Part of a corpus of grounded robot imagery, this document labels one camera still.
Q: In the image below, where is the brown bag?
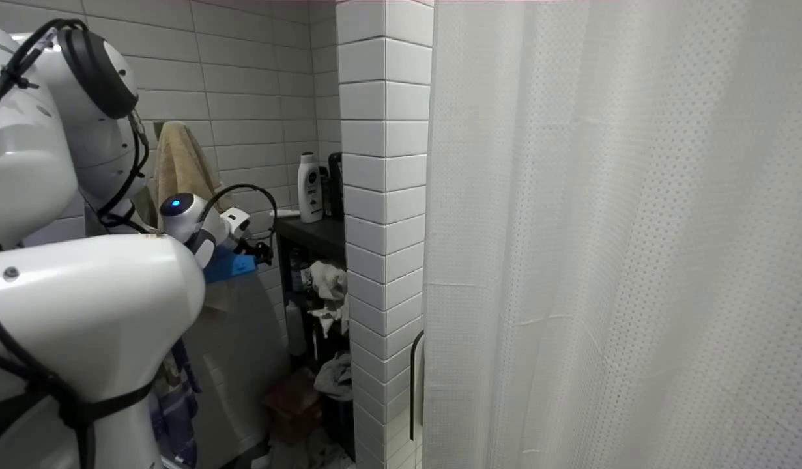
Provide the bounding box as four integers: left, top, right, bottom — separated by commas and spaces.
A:
263, 369, 324, 446

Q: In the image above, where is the grey crumpled cloth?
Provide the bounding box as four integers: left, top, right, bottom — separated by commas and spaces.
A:
313, 352, 354, 402

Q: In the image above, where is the white spray bottle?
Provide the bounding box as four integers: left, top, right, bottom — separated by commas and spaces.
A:
284, 299, 308, 357

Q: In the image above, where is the black shelf unit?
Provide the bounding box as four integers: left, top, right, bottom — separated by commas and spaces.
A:
273, 214, 357, 460

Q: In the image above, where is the black bottle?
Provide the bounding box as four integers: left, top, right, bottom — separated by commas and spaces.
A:
327, 152, 345, 220

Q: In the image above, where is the white shower curtain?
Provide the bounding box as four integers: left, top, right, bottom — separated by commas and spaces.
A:
422, 0, 802, 469

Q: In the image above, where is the beige hanging towel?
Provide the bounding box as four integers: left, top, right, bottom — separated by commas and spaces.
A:
153, 121, 236, 217

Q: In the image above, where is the white crumpled cloth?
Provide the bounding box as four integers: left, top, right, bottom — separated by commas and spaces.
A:
307, 260, 350, 337

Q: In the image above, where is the black bar handle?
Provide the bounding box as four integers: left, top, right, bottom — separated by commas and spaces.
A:
409, 330, 425, 442

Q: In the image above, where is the blue patterned cloth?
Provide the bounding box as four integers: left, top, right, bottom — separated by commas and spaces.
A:
149, 339, 203, 469

